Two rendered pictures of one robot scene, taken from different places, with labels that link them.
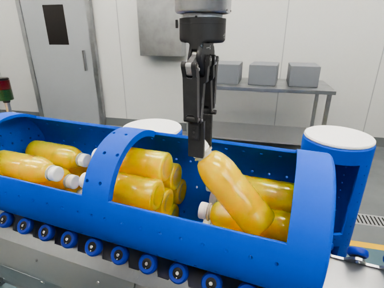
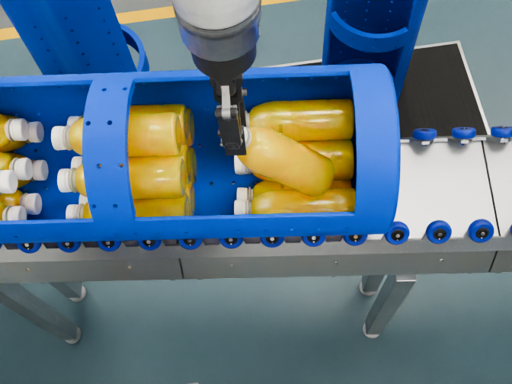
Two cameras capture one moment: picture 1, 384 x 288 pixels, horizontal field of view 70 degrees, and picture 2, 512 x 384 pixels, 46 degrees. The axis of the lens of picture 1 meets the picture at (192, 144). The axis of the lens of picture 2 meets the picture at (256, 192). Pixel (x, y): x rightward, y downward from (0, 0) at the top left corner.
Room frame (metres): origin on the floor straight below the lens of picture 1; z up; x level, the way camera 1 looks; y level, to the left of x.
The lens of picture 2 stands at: (0.05, 0.08, 2.00)
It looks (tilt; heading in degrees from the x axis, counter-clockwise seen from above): 65 degrees down; 345
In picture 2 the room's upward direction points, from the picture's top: 6 degrees counter-clockwise
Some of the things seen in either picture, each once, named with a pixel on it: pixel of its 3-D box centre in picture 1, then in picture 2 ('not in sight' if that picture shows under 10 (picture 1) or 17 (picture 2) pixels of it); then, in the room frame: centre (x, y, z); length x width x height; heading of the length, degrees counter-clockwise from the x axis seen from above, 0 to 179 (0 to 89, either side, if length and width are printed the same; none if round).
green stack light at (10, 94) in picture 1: (4, 94); not in sight; (1.25, 0.86, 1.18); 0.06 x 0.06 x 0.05
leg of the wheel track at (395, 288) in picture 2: not in sight; (385, 305); (0.35, -0.34, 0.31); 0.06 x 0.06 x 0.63; 70
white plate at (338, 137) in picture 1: (338, 136); not in sight; (1.12, -0.63, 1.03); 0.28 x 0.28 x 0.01
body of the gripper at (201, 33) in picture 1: (202, 47); (225, 58); (0.48, -0.02, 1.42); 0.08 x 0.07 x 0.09; 160
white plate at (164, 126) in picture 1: (151, 128); not in sight; (1.23, 0.19, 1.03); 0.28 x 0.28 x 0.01
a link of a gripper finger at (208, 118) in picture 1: (204, 131); (234, 113); (0.51, -0.02, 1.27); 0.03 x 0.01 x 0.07; 70
